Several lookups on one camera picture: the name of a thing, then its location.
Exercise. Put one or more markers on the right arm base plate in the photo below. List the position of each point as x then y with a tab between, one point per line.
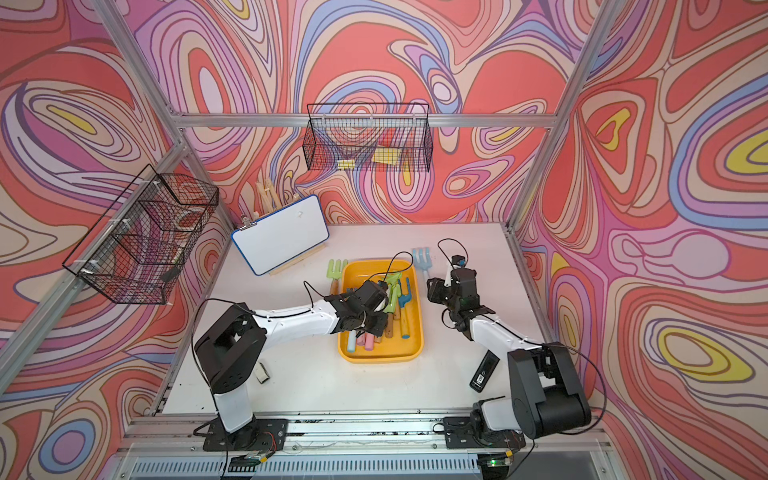
464	432

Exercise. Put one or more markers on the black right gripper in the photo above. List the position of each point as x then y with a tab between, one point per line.
435	290

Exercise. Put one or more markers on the green hand fork wooden handle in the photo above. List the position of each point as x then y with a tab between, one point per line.
389	328

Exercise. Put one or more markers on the green three-prong rake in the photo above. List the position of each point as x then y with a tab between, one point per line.
392	286

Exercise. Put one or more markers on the small grey clip device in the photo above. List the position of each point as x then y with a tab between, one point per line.
260	373

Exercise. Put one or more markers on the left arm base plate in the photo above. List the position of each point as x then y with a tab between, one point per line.
259	435

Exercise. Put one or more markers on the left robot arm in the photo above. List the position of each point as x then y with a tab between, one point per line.
229	350

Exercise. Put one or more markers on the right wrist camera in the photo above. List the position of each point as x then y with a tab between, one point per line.
454	262

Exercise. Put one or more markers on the yellow plastic storage tray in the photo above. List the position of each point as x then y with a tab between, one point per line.
387	350

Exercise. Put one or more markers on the black wire basket back wall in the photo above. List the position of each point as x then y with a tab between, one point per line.
343	130

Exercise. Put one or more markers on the green circuit board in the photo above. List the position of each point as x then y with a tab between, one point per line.
246	463

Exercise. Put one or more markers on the wooden whiteboard stand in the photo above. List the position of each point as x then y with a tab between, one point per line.
298	259

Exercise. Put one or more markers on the small yellow block in basket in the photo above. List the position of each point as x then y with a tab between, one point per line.
346	164

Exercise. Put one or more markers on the teal cultivator yellow handle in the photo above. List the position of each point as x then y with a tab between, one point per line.
403	301

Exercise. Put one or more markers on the purple cultivator pink handle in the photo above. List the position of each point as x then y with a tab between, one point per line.
367	341

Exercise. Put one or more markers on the black wire basket left wall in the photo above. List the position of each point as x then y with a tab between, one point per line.
138	248

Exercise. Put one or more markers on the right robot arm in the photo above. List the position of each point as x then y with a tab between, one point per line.
546	395

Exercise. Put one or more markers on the aluminium front rail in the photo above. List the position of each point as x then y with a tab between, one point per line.
405	444

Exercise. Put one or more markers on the black handheld scanner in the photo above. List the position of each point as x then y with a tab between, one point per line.
484	371

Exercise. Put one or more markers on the black wire basket wall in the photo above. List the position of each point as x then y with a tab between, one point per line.
343	130
138	248

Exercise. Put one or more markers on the green rake wooden handle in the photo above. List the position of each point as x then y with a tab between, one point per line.
335	273

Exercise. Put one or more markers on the wooden utensils behind whiteboard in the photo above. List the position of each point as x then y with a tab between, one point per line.
269	202

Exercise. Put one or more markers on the yellow sponge in basket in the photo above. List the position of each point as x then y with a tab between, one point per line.
389	156

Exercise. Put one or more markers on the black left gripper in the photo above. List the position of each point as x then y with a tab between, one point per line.
380	328

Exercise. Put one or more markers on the blue framed whiteboard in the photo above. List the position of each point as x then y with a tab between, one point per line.
280	237

